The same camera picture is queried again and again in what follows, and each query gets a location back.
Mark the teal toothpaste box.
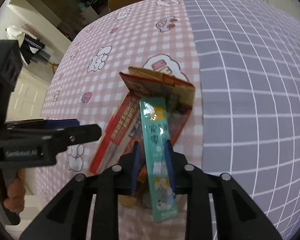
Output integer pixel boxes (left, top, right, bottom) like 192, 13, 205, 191
140, 97, 178, 223

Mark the white door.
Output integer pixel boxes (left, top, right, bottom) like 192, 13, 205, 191
7, 71, 49, 121

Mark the red carton box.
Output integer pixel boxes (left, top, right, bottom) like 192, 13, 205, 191
89, 67, 195, 175

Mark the pink checkered tablecloth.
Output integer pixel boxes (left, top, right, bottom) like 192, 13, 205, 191
36, 0, 203, 204

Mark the person's left hand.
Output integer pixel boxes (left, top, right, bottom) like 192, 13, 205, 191
4, 168, 26, 213

